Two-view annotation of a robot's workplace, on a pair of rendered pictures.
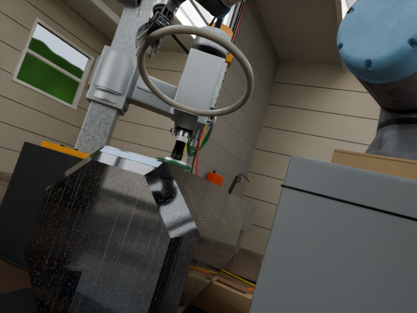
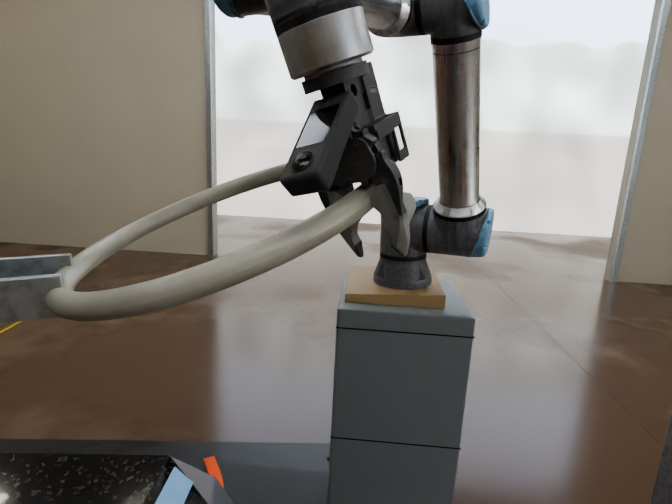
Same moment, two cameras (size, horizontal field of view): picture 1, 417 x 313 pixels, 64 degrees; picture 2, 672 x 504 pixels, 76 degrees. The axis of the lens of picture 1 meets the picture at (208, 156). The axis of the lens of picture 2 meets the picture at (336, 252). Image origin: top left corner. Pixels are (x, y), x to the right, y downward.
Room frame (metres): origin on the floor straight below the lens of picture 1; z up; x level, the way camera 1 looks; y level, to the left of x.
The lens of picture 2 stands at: (1.41, 0.78, 1.28)
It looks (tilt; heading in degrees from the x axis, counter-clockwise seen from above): 12 degrees down; 247
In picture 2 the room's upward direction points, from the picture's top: 3 degrees clockwise
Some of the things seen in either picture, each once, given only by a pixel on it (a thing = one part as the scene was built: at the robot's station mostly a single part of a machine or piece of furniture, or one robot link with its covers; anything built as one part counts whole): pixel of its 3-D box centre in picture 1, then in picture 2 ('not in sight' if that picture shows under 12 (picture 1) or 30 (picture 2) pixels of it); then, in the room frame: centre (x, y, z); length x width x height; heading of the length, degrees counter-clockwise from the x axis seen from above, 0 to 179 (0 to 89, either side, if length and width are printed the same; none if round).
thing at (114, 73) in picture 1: (140, 90); not in sight; (2.49, 0.65, 1.37); 0.74 x 0.34 x 0.25; 108
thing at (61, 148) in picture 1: (88, 157); not in sight; (2.43, 0.83, 0.76); 0.49 x 0.49 x 0.05; 70
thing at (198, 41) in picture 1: (206, 68); not in sight; (2.32, 0.20, 1.62); 0.96 x 0.25 x 0.17; 3
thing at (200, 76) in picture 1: (195, 96); not in sight; (2.05, 0.19, 1.33); 0.36 x 0.22 x 0.45; 3
